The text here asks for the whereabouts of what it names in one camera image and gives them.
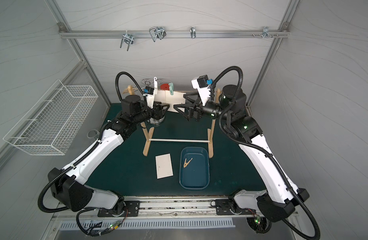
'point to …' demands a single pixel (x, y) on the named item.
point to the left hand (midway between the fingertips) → (163, 104)
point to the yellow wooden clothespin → (186, 163)
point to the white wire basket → (52, 124)
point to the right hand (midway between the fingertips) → (179, 100)
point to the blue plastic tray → (194, 172)
